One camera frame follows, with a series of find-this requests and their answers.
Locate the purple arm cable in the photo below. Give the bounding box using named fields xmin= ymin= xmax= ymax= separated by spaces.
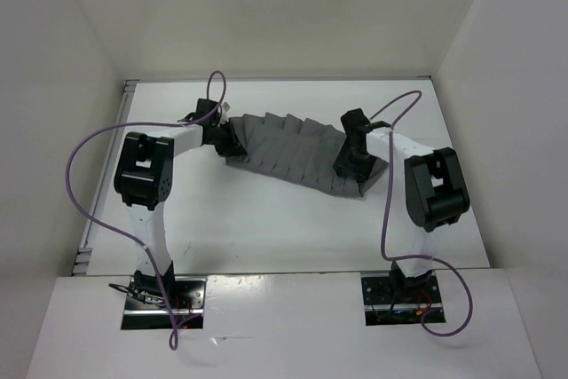
xmin=65 ymin=69 xmax=228 ymax=351
xmin=370 ymin=90 xmax=474 ymax=338

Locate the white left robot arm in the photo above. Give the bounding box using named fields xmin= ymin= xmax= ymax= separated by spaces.
xmin=114 ymin=119 xmax=246 ymax=308

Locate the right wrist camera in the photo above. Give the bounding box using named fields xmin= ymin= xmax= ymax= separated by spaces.
xmin=340 ymin=108 xmax=370 ymax=137

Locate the grey pleated skirt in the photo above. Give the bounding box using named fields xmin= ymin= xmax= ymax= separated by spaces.
xmin=226 ymin=113 xmax=388 ymax=198

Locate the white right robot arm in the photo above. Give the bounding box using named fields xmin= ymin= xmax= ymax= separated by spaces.
xmin=333 ymin=109 xmax=470 ymax=302

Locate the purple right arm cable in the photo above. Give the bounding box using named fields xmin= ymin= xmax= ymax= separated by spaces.
xmin=370 ymin=90 xmax=474 ymax=338

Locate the aluminium table frame rail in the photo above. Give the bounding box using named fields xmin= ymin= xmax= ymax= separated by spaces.
xmin=70 ymin=80 xmax=138 ymax=276

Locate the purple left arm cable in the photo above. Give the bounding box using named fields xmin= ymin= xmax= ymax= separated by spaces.
xmin=65 ymin=69 xmax=228 ymax=351

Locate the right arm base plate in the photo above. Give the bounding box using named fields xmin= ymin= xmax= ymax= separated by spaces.
xmin=360 ymin=272 xmax=446 ymax=327

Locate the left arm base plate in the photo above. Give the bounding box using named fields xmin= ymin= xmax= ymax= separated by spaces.
xmin=110 ymin=276 xmax=207 ymax=331

